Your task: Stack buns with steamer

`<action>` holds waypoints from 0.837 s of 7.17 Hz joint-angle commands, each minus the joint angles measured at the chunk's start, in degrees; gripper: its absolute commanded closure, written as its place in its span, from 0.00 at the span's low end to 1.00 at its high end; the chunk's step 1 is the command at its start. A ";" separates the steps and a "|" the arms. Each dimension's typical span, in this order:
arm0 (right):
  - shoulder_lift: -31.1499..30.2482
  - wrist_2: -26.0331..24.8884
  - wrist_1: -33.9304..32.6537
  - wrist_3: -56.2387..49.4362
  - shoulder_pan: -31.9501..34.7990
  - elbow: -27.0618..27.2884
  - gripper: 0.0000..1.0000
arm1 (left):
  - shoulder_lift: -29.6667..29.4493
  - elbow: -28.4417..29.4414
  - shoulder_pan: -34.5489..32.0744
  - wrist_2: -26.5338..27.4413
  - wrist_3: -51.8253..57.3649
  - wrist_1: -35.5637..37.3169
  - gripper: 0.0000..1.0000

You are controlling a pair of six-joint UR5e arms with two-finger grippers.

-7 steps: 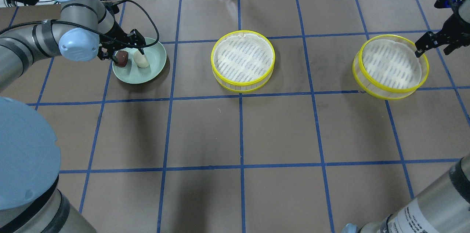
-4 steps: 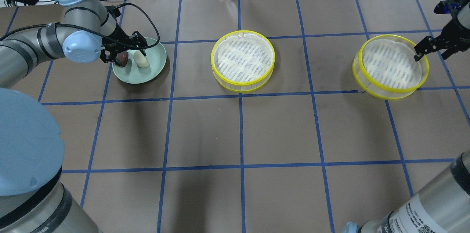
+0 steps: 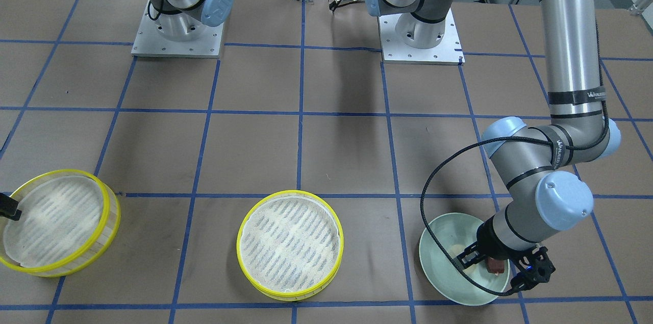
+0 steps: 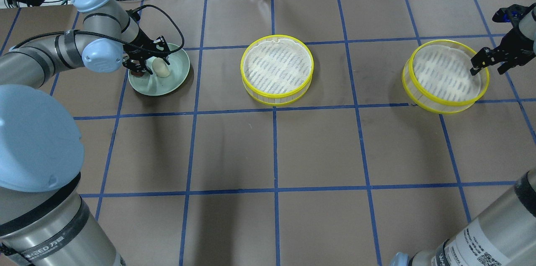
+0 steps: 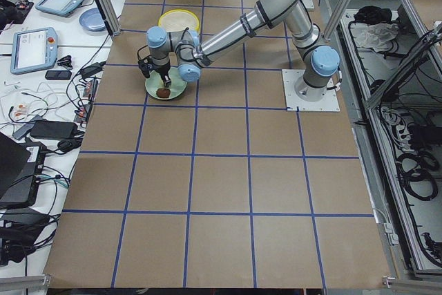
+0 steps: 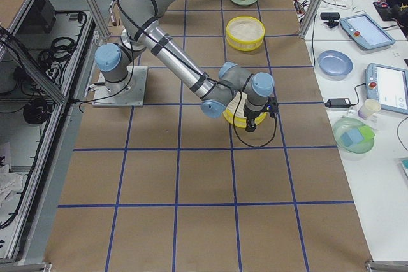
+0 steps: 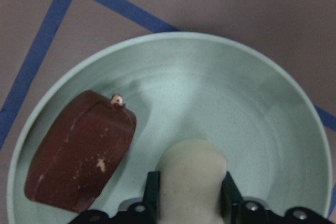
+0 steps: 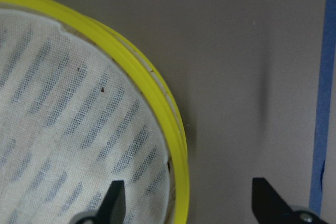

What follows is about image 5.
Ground brown bun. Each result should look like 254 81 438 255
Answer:
155 88 171 99

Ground centre yellow steamer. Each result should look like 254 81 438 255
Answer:
157 9 200 32

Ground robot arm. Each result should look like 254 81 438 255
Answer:
138 0 340 102

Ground green plate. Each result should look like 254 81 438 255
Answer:
145 67 187 100

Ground blue plate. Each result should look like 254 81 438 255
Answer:
79 8 106 32

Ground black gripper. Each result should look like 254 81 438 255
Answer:
137 55 171 87

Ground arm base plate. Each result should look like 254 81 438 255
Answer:
282 69 340 112

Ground teach pendant near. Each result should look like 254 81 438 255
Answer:
10 27 58 75

